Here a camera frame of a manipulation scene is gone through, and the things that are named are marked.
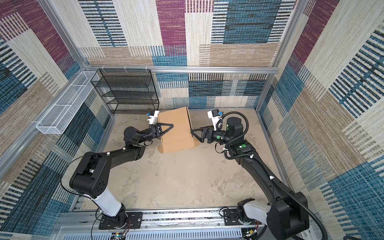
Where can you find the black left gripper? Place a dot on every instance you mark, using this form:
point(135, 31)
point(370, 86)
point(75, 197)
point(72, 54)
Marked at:
point(157, 131)

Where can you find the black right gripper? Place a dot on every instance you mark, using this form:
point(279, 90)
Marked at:
point(205, 131)

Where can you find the brown cardboard box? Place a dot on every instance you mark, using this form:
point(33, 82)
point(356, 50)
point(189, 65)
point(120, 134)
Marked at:
point(179, 137)

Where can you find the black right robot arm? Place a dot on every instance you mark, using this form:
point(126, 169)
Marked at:
point(285, 214)

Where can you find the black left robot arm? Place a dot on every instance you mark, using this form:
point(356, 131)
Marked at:
point(90, 179)

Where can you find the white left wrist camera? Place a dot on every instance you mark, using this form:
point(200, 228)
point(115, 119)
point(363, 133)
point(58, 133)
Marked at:
point(153, 117)

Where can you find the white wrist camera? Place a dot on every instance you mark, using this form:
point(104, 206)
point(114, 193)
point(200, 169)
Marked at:
point(153, 117)
point(216, 118)

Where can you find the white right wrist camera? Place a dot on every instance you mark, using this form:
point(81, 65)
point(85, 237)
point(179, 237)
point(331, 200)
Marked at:
point(216, 118)

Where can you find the black wire mesh shelf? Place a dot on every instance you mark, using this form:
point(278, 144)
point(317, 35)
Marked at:
point(131, 91)

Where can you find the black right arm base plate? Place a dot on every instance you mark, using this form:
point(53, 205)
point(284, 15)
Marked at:
point(237, 216)

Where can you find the aluminium front mounting rail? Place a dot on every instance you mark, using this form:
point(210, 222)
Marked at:
point(161, 224)

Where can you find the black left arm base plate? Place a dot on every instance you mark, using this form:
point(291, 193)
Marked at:
point(132, 220)

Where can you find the white wire mesh basket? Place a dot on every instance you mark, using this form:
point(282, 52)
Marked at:
point(60, 115)

